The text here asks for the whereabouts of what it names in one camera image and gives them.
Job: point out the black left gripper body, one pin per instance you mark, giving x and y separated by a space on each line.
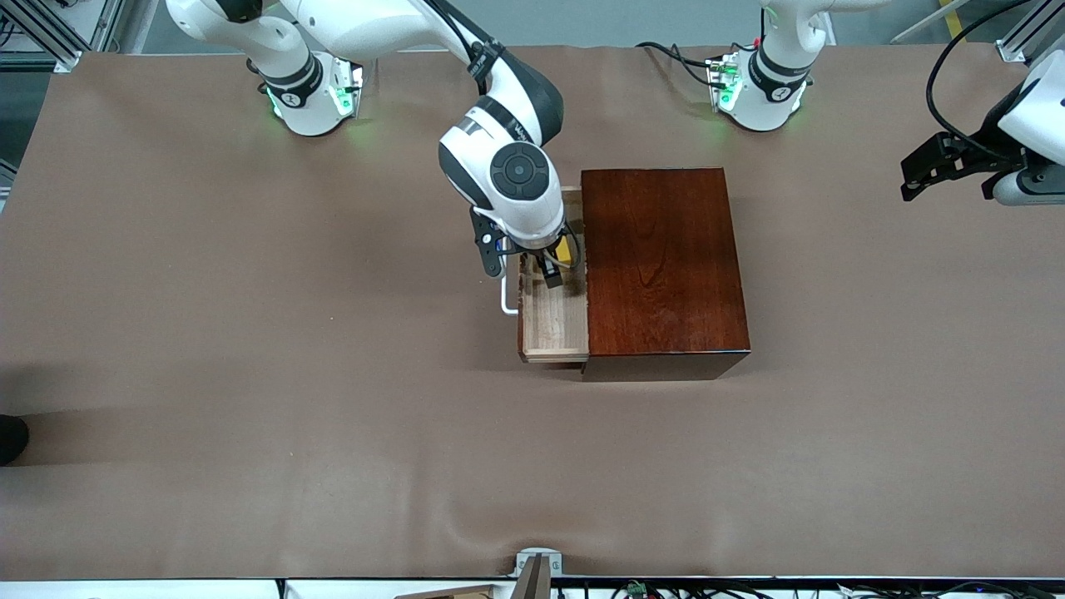
984 148

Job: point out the yellow block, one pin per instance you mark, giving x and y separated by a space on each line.
565 254

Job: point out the light wooden drawer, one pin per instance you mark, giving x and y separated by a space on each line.
553 324

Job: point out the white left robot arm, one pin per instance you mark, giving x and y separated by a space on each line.
774 83

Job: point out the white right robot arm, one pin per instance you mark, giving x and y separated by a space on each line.
516 175

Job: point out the dark brown wooden cabinet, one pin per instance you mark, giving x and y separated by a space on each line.
666 266

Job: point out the brown table mat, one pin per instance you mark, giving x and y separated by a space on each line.
333 416

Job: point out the light wooden board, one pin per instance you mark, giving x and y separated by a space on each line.
458 593

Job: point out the black round object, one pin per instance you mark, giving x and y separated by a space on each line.
10 439

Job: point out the aluminium frame profile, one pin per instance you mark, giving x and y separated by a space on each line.
1009 50
106 21

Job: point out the grey metal bracket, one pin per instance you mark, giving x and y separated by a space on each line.
539 574

